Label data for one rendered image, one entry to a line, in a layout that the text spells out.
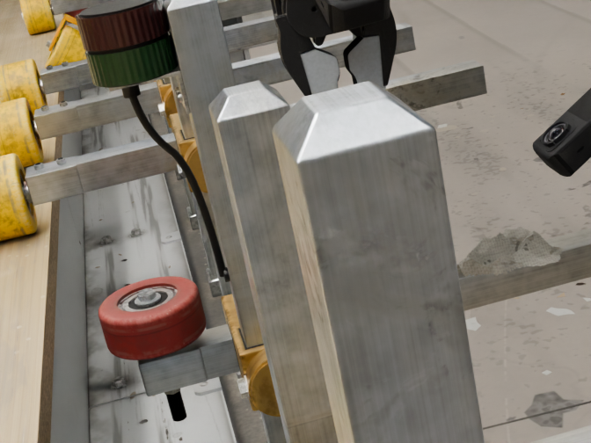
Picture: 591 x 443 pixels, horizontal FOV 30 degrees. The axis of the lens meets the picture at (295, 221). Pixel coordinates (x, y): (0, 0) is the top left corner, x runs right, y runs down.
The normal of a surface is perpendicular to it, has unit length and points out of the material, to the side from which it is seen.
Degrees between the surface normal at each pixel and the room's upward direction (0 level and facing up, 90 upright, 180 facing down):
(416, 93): 90
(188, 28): 90
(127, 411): 0
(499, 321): 0
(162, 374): 90
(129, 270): 0
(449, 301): 90
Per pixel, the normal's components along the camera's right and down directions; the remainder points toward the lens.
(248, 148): 0.18, 0.32
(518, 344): -0.19, -0.91
